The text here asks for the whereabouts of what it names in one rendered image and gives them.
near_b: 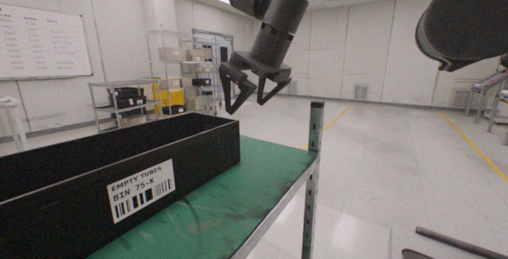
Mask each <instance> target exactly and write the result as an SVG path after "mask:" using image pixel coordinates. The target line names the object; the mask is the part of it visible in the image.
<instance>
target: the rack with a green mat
mask: <svg viewBox="0 0 508 259"><path fill-rule="evenodd" d="M324 104H325V102H324V101H318V100H314V101H312V102H311V106H310V125H309V135H308V151H307V150H302V149H299V148H295V147H290V146H285V145H281V144H278V143H273V142H268V141H264V140H260V139H256V138H251V137H247V136H243V135H240V162H239V163H237V164H236V165H234V166H232V167H231V168H229V169H228V170H226V171H224V172H223V173H221V174H220V175H218V176H217V177H215V178H213V179H212V180H210V181H208V182H207V183H205V184H203V185H202V186H200V187H199V188H197V189H196V190H194V191H192V192H191V193H189V194H187V195H186V196H185V197H183V198H181V199H180V200H178V201H176V202H175V203H173V204H171V205H170V206H169V207H166V208H165V209H164V210H162V211H160V212H159V213H157V214H155V215H154V216H152V217H151V218H149V219H148V220H146V221H144V222H143V223H141V224H139V225H138V226H136V227H134V228H133V229H132V230H130V231H128V232H127V233H125V234H123V235H122V236H120V237H119V238H117V239H116V240H114V241H112V242H111V243H109V244H107V245H106V246H104V247H102V248H101V249H99V250H98V251H96V252H95V253H93V254H92V255H90V256H88V257H87V258H85V259H246V258H247V257H248V255H249V254H250V253H251V252H252V250H253V249H254V247H255V246H256V245H257V243H258V242H259V241H260V240H261V238H262V237H263V236H264V235H265V233H266V232H267V230H268V229H269V228H270V227H271V225H272V224H273V223H274V221H275V220H276V219H277V218H278V216H279V215H280V214H281V213H282V211H283V210H284V208H285V207H286V206H287V205H288V203H289V202H290V201H291V200H292V198H293V197H294V196H295V195H296V193H297V192H298V190H299V189H300V188H301V187H302V185H303V184H304V183H305V182H306V191H305V201H304V220H303V238H302V256H301V259H312V258H313V250H314V236H315V221H316V207H317V199H318V184H319V170H320V157H321V141H322V133H323V118H324ZM202 105H203V113H204V114H210V115H214V105H213V91H210V90H206V91H202Z"/></svg>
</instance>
